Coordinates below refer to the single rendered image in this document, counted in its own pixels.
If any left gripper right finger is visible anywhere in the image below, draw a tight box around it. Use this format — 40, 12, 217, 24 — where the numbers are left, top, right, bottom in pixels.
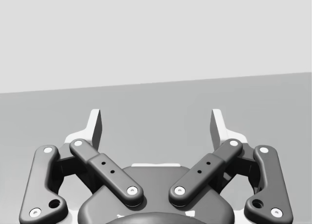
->
168, 109, 294, 224

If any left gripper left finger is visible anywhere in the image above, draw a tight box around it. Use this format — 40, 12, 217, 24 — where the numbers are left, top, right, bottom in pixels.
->
19, 109, 144, 224

